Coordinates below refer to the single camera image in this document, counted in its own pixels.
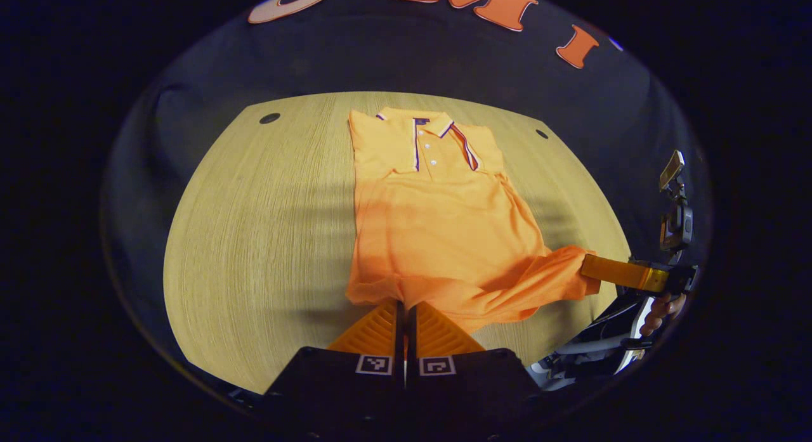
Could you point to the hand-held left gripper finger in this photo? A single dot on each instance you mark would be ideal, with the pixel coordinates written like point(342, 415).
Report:
point(399, 340)
point(411, 340)

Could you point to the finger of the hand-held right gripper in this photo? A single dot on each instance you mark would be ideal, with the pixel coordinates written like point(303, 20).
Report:
point(622, 274)

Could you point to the orange T-shirt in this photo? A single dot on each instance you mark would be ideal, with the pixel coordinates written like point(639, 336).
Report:
point(438, 226)

